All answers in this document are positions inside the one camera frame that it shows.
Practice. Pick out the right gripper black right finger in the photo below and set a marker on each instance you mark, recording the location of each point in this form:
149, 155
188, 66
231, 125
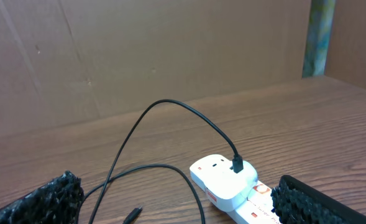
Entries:
295, 202

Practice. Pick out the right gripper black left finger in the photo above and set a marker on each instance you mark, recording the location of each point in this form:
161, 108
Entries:
58, 201

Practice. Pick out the white charger plug adapter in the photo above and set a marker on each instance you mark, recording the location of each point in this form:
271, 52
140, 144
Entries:
225, 188

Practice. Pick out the white power strip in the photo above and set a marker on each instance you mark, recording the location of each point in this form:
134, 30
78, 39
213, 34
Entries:
256, 209

